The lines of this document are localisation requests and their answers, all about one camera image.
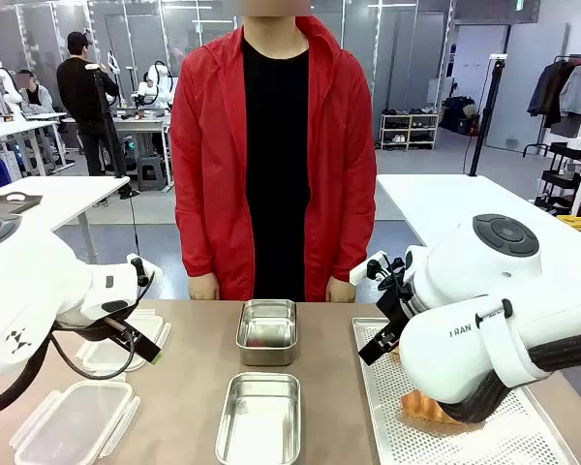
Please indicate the person's left forearm red sleeve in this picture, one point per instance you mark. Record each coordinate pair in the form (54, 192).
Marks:
(353, 242)

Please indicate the person's right forearm red sleeve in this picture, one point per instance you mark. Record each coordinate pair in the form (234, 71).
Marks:
(196, 242)

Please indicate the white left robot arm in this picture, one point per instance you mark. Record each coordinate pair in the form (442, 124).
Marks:
(34, 286)

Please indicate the large steel container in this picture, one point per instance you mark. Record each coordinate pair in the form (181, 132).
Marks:
(259, 421)

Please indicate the small steel container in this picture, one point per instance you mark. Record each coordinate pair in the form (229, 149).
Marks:
(266, 334)

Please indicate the person's right hand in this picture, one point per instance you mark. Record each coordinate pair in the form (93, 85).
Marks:
(204, 288)

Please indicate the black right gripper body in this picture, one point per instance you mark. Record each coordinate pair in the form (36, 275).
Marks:
(398, 302)

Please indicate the long white side table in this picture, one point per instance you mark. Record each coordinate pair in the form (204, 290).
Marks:
(445, 203)

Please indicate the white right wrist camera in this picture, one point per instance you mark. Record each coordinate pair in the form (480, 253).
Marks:
(363, 271)

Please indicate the small clear clip lid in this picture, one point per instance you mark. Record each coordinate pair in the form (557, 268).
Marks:
(104, 356)

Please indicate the white shoe rack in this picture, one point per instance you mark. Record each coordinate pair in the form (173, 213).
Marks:
(409, 131)

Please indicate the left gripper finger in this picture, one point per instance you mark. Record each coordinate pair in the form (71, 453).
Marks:
(143, 345)
(121, 334)

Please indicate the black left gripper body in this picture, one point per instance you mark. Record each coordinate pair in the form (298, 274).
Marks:
(118, 321)

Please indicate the brown wooden serving tray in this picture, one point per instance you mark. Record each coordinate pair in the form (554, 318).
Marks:
(5, 204)

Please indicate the black camera tripod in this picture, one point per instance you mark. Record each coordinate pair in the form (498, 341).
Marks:
(107, 131)

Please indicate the perforated metal baking tray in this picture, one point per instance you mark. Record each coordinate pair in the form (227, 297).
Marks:
(392, 436)

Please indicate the black bags pile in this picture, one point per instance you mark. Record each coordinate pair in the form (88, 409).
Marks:
(457, 114)

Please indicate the person in red jacket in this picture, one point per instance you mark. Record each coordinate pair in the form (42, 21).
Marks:
(276, 160)

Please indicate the golden brown croissant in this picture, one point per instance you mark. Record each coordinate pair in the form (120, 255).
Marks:
(418, 408)

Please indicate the large clear clip lid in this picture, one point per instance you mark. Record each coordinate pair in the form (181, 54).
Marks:
(70, 426)

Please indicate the black utility cart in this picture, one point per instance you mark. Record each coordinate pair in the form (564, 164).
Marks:
(559, 174)

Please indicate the white table with brown tray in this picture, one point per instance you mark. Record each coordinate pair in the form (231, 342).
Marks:
(72, 194)

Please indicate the clothes rack with jackets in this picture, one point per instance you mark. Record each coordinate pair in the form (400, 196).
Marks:
(571, 92)

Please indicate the man in black with cap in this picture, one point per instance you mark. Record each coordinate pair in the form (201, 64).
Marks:
(80, 92)

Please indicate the black pole with white camera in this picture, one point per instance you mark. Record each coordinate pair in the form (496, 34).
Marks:
(484, 121)

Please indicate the seated person in grey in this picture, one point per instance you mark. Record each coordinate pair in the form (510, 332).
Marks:
(35, 99)

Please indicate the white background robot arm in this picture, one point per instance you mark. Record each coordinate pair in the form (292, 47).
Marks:
(0, 84)
(157, 84)

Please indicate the white background workbench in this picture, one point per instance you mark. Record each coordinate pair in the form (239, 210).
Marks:
(14, 127)

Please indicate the person's left hand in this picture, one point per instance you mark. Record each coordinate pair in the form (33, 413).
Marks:
(340, 292)

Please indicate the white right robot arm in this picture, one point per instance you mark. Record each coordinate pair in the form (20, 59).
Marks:
(469, 310)

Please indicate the grey plastic step stool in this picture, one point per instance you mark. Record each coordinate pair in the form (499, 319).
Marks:
(151, 173)

